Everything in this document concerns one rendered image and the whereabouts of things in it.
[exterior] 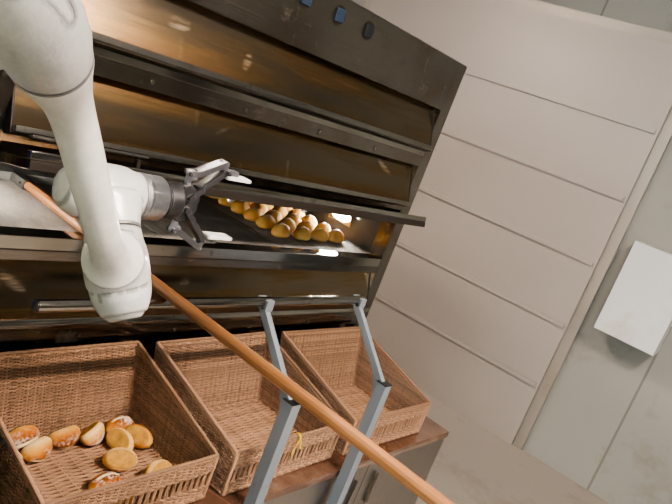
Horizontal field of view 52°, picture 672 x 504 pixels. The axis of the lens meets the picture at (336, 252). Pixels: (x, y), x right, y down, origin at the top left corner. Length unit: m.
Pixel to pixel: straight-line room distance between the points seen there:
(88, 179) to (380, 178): 1.96
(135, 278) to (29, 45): 0.54
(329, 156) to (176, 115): 0.73
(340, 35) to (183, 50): 0.64
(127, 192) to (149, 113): 0.76
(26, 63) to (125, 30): 1.11
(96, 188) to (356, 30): 1.59
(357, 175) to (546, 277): 2.34
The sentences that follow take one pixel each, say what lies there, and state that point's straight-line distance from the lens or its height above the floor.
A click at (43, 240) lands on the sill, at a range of 1.98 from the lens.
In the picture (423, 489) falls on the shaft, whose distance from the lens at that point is 1.33.
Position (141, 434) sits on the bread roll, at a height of 0.64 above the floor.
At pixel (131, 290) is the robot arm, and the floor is 1.37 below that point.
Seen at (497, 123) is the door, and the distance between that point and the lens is 5.01.
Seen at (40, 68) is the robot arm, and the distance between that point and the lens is 0.81.
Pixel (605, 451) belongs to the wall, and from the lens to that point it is 4.91.
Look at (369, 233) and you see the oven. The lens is 3.16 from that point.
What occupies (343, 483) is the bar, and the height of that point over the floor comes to 0.56.
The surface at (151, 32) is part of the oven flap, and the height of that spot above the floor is 1.78.
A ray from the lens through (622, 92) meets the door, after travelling 4.81.
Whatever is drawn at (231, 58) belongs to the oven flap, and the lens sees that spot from 2.13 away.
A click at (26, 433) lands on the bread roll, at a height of 0.65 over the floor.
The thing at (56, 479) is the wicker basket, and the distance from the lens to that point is 2.08.
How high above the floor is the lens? 1.80
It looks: 12 degrees down
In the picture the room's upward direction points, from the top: 21 degrees clockwise
